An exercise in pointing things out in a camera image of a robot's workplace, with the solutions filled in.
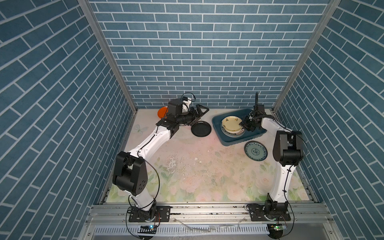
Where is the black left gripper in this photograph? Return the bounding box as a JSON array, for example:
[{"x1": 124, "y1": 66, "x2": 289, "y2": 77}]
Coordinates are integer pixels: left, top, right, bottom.
[{"x1": 174, "y1": 104, "x2": 208, "y2": 126}]

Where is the yellow floral plate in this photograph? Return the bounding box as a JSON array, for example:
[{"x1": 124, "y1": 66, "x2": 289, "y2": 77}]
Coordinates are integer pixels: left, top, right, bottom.
[{"x1": 221, "y1": 116, "x2": 243, "y2": 135}]

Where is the green rim plate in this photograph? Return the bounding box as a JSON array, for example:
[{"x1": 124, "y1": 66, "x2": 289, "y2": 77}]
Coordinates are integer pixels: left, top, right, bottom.
[{"x1": 221, "y1": 128, "x2": 245, "y2": 138}]

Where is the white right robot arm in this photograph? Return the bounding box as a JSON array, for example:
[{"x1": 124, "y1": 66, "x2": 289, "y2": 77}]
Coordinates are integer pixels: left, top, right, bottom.
[{"x1": 241, "y1": 114, "x2": 308, "y2": 206}]

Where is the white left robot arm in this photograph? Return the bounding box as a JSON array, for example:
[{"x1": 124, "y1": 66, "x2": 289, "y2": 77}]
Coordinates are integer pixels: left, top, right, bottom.
[{"x1": 112, "y1": 97, "x2": 209, "y2": 212}]

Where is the teal plastic bin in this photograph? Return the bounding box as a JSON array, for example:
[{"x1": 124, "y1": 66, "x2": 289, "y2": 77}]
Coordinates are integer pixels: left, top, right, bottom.
[{"x1": 212, "y1": 109, "x2": 267, "y2": 147}]

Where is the black plate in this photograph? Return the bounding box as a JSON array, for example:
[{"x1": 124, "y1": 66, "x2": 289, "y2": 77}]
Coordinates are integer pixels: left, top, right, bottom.
[{"x1": 191, "y1": 121, "x2": 212, "y2": 138}]

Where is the green blue floral plate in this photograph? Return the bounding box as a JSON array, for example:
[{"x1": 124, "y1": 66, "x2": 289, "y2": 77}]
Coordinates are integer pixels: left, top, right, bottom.
[{"x1": 244, "y1": 141, "x2": 268, "y2": 162}]

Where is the orange plate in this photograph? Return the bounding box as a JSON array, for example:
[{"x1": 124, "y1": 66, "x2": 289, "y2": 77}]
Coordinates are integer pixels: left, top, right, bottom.
[{"x1": 158, "y1": 107, "x2": 168, "y2": 119}]

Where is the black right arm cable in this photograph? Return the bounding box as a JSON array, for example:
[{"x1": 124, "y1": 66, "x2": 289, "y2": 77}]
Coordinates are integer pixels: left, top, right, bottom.
[{"x1": 254, "y1": 92, "x2": 309, "y2": 211}]

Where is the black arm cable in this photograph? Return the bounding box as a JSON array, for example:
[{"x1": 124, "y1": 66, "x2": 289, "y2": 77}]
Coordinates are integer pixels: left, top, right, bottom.
[
  {"x1": 127, "y1": 155, "x2": 161, "y2": 211},
  {"x1": 254, "y1": 92, "x2": 309, "y2": 211}
]

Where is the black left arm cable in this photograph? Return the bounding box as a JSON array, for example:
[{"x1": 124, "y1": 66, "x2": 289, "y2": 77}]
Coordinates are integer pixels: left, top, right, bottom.
[{"x1": 127, "y1": 155, "x2": 161, "y2": 211}]

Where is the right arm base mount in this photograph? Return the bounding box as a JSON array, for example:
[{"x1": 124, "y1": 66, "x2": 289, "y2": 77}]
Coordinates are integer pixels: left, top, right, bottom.
[{"x1": 245, "y1": 203, "x2": 291, "y2": 222}]

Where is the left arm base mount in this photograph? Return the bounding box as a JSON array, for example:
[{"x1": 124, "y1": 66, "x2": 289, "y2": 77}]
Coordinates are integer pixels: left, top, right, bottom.
[{"x1": 128, "y1": 205, "x2": 171, "y2": 223}]

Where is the aluminium front rail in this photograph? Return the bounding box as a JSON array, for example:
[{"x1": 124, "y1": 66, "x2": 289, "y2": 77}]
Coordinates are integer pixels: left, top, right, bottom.
[{"x1": 80, "y1": 202, "x2": 342, "y2": 240}]

